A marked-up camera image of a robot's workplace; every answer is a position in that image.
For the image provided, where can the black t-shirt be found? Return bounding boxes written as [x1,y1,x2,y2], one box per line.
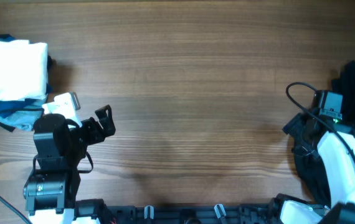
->
[293,60,355,206]

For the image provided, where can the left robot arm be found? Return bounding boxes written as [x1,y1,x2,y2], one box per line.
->
[23,105,117,223]

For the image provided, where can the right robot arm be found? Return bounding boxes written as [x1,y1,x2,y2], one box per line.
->
[278,113,355,223]

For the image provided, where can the dark blue folded garment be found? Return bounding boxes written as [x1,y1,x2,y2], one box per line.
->
[0,34,54,118]

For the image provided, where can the light blue denim garment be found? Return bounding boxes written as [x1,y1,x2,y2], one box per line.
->
[0,96,47,132]

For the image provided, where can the white folded cloth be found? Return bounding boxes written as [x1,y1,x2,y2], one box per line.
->
[0,40,48,101]

